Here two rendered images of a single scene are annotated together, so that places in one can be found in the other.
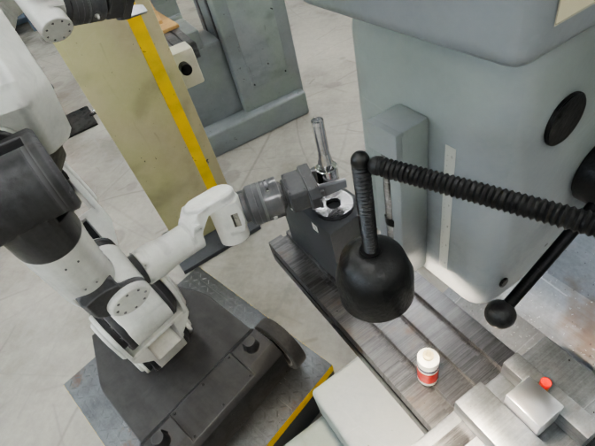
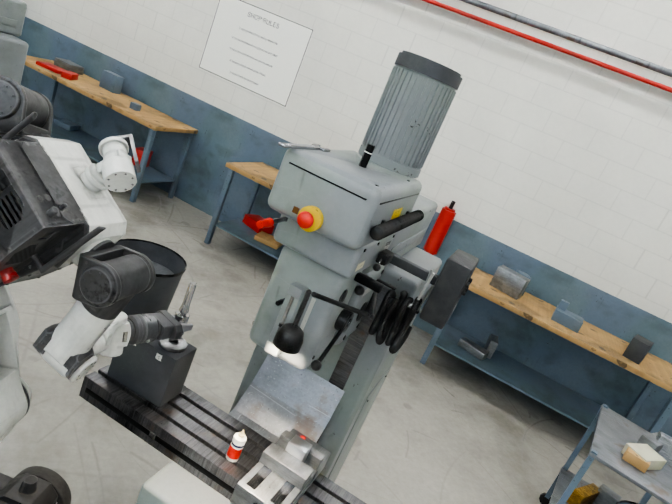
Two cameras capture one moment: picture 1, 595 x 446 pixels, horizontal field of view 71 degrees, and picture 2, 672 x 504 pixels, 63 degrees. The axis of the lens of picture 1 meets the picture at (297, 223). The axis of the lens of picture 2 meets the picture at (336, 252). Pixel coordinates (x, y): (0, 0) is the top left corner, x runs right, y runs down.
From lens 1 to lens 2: 114 cm
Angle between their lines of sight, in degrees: 52
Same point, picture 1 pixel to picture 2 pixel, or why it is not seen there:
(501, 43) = (346, 272)
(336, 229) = (178, 358)
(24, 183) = (145, 272)
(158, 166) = not seen: outside the picture
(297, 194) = (168, 326)
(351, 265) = (289, 329)
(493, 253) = (316, 340)
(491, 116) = (331, 290)
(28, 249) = (117, 307)
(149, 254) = not seen: hidden behind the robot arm
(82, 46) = not seen: outside the picture
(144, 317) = (13, 412)
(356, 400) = (178, 486)
